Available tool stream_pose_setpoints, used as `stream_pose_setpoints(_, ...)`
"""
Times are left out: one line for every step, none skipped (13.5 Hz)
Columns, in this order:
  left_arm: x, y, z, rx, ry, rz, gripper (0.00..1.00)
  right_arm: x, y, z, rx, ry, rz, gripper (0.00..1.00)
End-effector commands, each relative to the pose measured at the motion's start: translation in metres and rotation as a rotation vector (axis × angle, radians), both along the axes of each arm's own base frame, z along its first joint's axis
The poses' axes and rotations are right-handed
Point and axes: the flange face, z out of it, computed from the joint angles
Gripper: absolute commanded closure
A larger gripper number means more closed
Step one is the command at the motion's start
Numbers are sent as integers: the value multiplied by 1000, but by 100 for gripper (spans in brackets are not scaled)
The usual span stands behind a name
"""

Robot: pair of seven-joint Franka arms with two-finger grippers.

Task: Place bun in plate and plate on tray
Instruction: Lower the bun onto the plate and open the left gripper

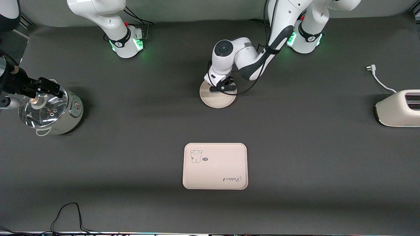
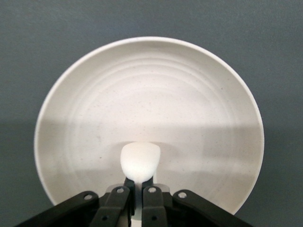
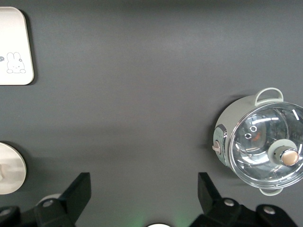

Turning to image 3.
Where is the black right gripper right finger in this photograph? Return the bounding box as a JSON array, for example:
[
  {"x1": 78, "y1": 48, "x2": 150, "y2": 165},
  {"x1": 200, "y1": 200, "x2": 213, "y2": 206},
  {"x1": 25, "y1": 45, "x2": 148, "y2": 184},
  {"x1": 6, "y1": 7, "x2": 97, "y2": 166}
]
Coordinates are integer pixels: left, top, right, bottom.
[{"x1": 189, "y1": 172, "x2": 241, "y2": 227}]

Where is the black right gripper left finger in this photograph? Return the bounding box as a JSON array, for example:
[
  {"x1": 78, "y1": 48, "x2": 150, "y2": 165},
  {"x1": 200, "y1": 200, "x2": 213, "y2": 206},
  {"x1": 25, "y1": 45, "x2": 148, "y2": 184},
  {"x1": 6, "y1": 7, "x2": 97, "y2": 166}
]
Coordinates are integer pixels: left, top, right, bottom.
[{"x1": 34, "y1": 172, "x2": 92, "y2": 227}]

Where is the round cream plate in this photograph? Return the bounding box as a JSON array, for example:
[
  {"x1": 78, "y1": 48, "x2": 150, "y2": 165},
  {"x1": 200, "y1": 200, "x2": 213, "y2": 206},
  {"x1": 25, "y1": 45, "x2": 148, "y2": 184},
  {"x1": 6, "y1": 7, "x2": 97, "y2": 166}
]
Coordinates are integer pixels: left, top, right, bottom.
[{"x1": 0, "y1": 141, "x2": 27, "y2": 195}]

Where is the cream rabbit print tray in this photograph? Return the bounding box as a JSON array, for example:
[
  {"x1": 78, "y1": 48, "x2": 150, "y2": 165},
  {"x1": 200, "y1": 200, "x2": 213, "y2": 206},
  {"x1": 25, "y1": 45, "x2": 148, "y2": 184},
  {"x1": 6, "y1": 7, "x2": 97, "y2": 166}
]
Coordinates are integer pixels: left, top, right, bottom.
[{"x1": 0, "y1": 6, "x2": 35, "y2": 86}]

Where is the glass pot lid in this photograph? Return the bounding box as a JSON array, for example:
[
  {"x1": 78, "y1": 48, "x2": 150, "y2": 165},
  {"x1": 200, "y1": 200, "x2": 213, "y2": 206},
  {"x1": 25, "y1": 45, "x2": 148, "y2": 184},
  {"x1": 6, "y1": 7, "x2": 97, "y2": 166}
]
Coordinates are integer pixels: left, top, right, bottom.
[{"x1": 228, "y1": 100, "x2": 303, "y2": 190}]

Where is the pale green electric pot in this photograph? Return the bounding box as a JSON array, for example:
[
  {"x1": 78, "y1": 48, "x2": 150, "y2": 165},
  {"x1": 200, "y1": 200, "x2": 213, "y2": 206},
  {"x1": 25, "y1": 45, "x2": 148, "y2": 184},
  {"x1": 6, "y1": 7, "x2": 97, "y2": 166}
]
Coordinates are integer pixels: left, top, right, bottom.
[{"x1": 212, "y1": 87, "x2": 303, "y2": 197}]

